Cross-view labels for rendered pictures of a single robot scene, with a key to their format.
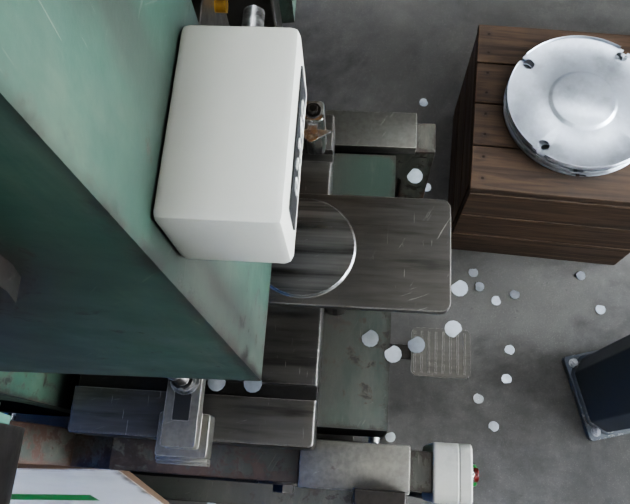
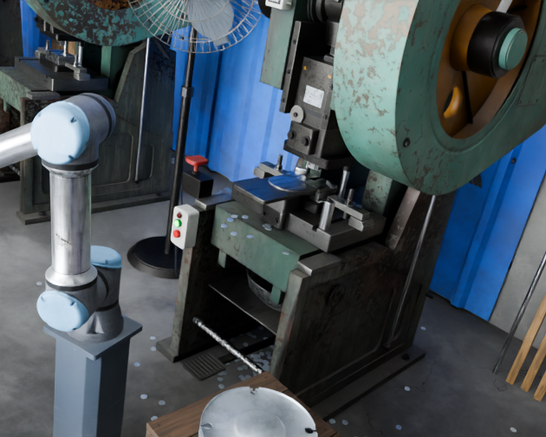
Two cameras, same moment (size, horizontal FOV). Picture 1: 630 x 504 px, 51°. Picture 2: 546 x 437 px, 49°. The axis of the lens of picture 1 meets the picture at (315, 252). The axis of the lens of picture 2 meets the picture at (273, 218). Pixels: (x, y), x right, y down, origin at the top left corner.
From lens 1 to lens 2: 1.94 m
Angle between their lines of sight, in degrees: 76
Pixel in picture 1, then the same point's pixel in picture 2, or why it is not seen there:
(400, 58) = not seen: outside the picture
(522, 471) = not seen: hidden behind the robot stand
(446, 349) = (203, 367)
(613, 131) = (225, 420)
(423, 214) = (267, 197)
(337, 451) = (224, 198)
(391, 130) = (312, 262)
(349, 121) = (328, 258)
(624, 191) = (189, 411)
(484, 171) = (269, 381)
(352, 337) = (250, 216)
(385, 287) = (256, 183)
